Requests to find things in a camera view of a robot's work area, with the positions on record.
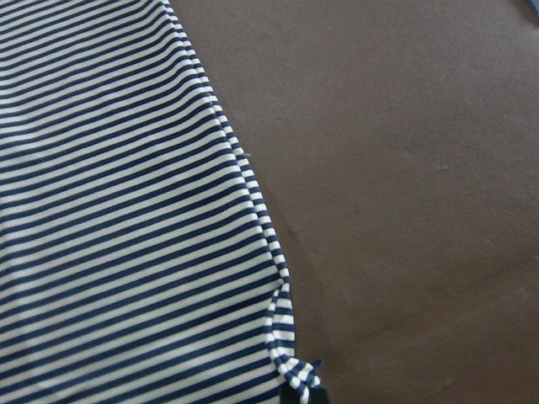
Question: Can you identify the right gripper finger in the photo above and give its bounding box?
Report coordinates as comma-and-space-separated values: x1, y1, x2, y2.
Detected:
279, 385, 328, 404

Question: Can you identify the blue white striped shirt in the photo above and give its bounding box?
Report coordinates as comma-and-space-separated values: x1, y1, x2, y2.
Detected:
1, 1, 322, 403

